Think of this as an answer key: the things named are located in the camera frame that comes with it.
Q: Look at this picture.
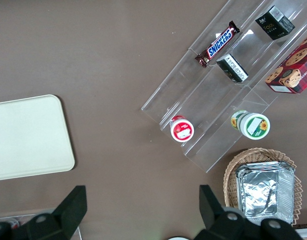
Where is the green lid sunflower cup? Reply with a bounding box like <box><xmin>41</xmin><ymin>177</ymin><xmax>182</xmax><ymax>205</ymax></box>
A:
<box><xmin>230</xmin><ymin>110</ymin><xmax>271</xmax><ymax>140</ymax></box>

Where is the Snickers chocolate bar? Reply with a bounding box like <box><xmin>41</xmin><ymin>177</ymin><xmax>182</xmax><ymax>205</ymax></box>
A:
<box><xmin>194</xmin><ymin>20</ymin><xmax>241</xmax><ymax>69</ymax></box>

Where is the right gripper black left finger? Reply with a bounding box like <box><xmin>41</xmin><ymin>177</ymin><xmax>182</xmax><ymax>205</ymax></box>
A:
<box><xmin>10</xmin><ymin>185</ymin><xmax>88</xmax><ymax>240</ymax></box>

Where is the small black carton box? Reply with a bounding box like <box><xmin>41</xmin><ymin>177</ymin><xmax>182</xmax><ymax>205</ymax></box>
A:
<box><xmin>215</xmin><ymin>53</ymin><xmax>250</xmax><ymax>84</ymax></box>
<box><xmin>254</xmin><ymin>5</ymin><xmax>296</xmax><ymax>41</ymax></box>

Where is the light wicker basket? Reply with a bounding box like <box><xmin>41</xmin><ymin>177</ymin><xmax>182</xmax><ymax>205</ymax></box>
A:
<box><xmin>223</xmin><ymin>147</ymin><xmax>303</xmax><ymax>227</ymax></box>

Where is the white plastic bin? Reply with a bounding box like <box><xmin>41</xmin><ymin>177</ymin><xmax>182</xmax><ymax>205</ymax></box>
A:
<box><xmin>292</xmin><ymin>225</ymin><xmax>307</xmax><ymax>240</ymax></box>

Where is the clear acrylic stepped shelf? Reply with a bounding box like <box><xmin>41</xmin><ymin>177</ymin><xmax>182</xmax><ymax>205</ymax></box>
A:
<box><xmin>140</xmin><ymin>0</ymin><xmax>307</xmax><ymax>174</ymax></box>

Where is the aluminium foil tray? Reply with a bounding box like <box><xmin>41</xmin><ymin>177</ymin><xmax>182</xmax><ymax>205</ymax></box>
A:
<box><xmin>235</xmin><ymin>161</ymin><xmax>296</xmax><ymax>225</ymax></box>

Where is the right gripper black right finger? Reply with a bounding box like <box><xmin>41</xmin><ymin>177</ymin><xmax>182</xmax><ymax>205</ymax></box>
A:
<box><xmin>194</xmin><ymin>184</ymin><xmax>263</xmax><ymax>240</ymax></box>

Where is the red lid yogurt cup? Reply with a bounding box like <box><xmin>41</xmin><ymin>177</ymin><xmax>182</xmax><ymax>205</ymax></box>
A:
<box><xmin>169</xmin><ymin>115</ymin><xmax>195</xmax><ymax>143</ymax></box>

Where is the red plaid cookie box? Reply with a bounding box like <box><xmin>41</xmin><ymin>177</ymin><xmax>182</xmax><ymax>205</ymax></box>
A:
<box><xmin>264</xmin><ymin>31</ymin><xmax>307</xmax><ymax>95</ymax></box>

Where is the cream rectangular plastic tray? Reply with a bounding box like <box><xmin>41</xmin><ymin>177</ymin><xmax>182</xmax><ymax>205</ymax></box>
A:
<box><xmin>0</xmin><ymin>94</ymin><xmax>76</xmax><ymax>182</ymax></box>

